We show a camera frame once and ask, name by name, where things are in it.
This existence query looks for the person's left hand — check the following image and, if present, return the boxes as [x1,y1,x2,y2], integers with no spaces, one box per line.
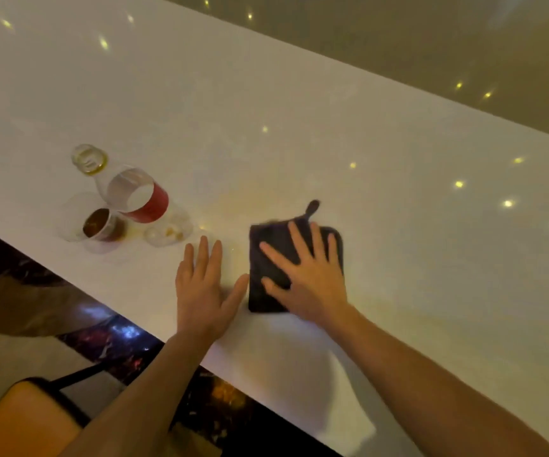
[175,236,250,343]

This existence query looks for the person's right hand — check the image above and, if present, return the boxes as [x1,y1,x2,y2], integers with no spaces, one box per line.
[259,221,350,329]

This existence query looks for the dark grey cleaning cloth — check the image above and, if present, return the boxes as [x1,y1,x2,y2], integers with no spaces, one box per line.
[248,200,345,314]

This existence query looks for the person's left forearm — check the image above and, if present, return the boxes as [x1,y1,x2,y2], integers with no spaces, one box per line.
[59,330,218,457]

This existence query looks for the person's right forearm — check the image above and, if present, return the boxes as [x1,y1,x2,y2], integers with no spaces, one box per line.
[324,303,549,457]

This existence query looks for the clear plastic bottle red label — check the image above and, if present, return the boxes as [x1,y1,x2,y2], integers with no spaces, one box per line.
[70,144,194,248]

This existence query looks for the clear plastic cup brown drink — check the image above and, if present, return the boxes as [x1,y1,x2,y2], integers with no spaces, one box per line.
[56,192,128,255]

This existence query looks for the orange chair black frame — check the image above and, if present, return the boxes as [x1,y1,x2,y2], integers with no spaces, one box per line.
[0,361,113,457]

